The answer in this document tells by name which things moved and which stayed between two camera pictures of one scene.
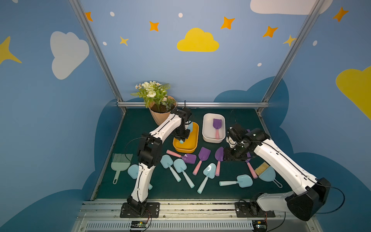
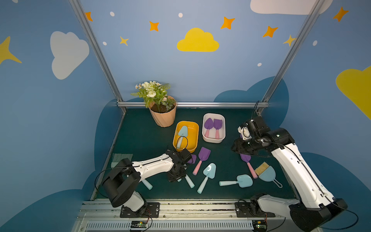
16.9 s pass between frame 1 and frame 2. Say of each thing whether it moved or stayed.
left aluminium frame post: stayed
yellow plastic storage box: stayed
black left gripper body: moved
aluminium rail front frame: stayed
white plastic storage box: stayed
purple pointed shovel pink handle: moved
